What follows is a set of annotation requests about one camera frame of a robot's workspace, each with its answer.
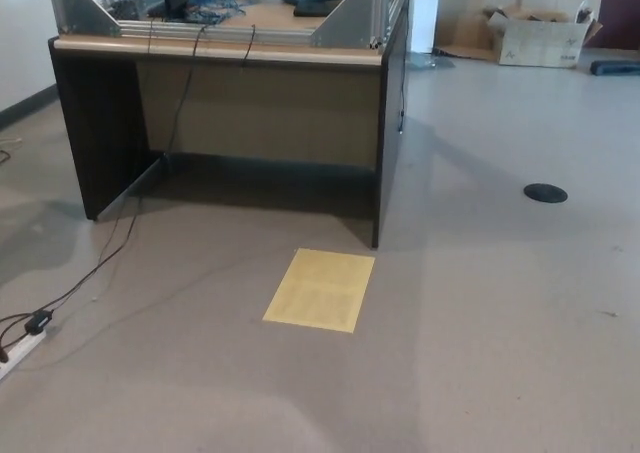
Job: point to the yellow paper sheet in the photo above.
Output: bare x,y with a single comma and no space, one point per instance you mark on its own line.
320,290

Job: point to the dark wood desk tan top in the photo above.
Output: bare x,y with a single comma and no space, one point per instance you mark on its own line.
260,118

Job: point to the black flat pad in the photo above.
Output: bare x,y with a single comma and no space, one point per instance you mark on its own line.
315,8

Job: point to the black round floor cover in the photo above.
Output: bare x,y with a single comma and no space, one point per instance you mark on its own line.
545,193

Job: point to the flat cardboard sheet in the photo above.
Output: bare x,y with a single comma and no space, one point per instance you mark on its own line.
465,33

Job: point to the open cardboard box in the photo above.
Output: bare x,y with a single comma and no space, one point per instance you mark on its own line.
540,45

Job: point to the black connector row device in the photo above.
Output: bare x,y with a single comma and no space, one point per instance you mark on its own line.
125,5

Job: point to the black power adapter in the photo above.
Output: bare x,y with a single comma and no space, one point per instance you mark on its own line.
40,322

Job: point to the white power strip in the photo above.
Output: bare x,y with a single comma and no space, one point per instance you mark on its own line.
22,348

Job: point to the dark blue mat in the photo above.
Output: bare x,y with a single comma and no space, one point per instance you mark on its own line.
617,68

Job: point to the aluminium profile frame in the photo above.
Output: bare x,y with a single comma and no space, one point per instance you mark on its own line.
90,15

